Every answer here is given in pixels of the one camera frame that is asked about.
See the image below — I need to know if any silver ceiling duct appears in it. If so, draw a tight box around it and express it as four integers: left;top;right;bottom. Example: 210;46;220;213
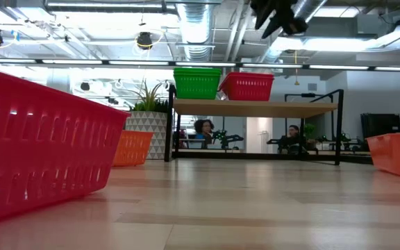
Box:
255;0;329;65
175;0;222;63

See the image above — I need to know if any wooden shelf with black legs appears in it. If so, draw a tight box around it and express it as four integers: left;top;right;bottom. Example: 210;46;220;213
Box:
164;84;345;166

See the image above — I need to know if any person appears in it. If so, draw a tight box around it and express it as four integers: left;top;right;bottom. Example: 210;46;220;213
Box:
278;124;307;154
192;119;215;149

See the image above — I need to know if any orange plastic basket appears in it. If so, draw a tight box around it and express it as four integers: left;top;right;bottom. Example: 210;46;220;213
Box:
365;133;400;178
112;130;154;168

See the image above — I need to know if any green plastic basket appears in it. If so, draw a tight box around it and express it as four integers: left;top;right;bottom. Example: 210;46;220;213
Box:
174;72;222;101
173;67;223;76

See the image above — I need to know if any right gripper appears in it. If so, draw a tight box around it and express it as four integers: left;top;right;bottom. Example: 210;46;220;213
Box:
250;0;309;40

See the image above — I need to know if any background potted plant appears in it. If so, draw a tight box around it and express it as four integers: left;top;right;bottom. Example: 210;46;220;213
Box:
303;123;317;150

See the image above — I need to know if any ceiling light rail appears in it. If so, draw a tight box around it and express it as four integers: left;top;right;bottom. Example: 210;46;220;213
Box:
0;58;400;73

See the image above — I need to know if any black aluminium table frame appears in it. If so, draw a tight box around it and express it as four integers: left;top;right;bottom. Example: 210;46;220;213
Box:
170;149;374;166

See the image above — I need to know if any red plastic basket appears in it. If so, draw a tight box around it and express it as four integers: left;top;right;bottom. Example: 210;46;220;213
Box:
222;72;275;79
0;65;132;226
219;73;274;102

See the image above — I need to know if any succulent in patterned white pot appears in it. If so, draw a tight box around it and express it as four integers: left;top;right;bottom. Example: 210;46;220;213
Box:
125;78;170;160

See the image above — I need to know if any black folded equipment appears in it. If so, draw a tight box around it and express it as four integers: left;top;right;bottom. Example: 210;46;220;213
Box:
360;112;400;140

